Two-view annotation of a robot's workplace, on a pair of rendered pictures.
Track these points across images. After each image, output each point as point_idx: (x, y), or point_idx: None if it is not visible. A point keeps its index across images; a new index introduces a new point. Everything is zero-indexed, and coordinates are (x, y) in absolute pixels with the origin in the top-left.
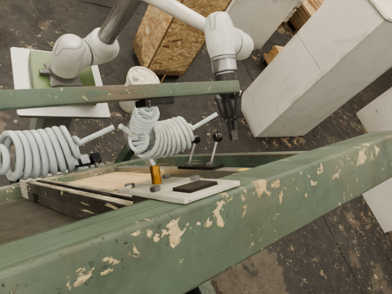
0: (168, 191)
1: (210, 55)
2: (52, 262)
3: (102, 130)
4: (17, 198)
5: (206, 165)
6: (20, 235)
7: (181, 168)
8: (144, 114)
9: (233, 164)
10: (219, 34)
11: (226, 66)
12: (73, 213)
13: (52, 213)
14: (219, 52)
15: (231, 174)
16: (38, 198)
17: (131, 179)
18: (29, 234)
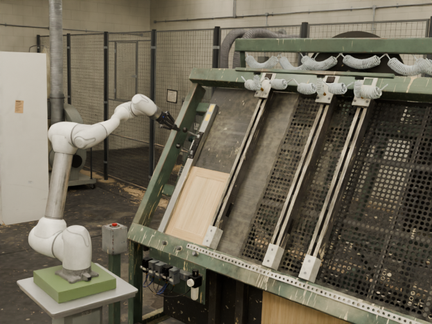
0: (270, 80)
1: (153, 112)
2: None
3: (268, 78)
4: (218, 250)
5: (198, 137)
6: (269, 155)
7: (194, 155)
8: (258, 76)
9: (173, 149)
10: (150, 100)
11: (160, 108)
12: (252, 150)
13: (247, 173)
14: (155, 106)
15: (209, 123)
16: (231, 202)
17: (195, 187)
18: (268, 152)
